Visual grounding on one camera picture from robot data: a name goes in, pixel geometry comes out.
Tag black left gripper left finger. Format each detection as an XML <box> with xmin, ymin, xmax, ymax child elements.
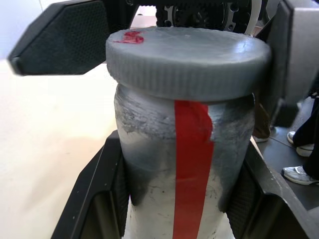
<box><xmin>51</xmin><ymin>129</ymin><xmax>133</xmax><ymax>239</ymax></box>

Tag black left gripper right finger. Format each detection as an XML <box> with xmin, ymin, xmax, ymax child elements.
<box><xmin>218</xmin><ymin>138</ymin><xmax>319</xmax><ymax>239</ymax></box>

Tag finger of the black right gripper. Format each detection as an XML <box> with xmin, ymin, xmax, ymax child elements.
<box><xmin>254</xmin><ymin>0</ymin><xmax>319</xmax><ymax>128</ymax></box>
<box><xmin>6</xmin><ymin>0</ymin><xmax>140</xmax><ymax>76</ymax></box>

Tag grey ribbed jar lid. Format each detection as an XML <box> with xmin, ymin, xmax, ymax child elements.
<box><xmin>105</xmin><ymin>26</ymin><xmax>272</xmax><ymax>103</ymax></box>

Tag grey jar with red tape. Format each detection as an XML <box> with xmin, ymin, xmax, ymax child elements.
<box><xmin>113</xmin><ymin>82</ymin><xmax>256</xmax><ymax>239</ymax></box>

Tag white sneaker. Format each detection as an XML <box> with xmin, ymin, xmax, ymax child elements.
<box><xmin>281</xmin><ymin>165</ymin><xmax>319</xmax><ymax>186</ymax></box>
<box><xmin>287</xmin><ymin>131</ymin><xmax>298</xmax><ymax>145</ymax></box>
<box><xmin>296</xmin><ymin>143</ymin><xmax>315</xmax><ymax>157</ymax></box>

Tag person in brown trousers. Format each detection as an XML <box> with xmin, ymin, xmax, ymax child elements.
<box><xmin>252</xmin><ymin>98</ymin><xmax>272</xmax><ymax>143</ymax></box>

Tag person in dark trousers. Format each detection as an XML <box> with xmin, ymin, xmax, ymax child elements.
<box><xmin>294</xmin><ymin>91</ymin><xmax>319</xmax><ymax>176</ymax></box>

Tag white cable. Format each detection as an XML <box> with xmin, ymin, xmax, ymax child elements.
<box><xmin>245</xmin><ymin>0</ymin><xmax>263</xmax><ymax>37</ymax></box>

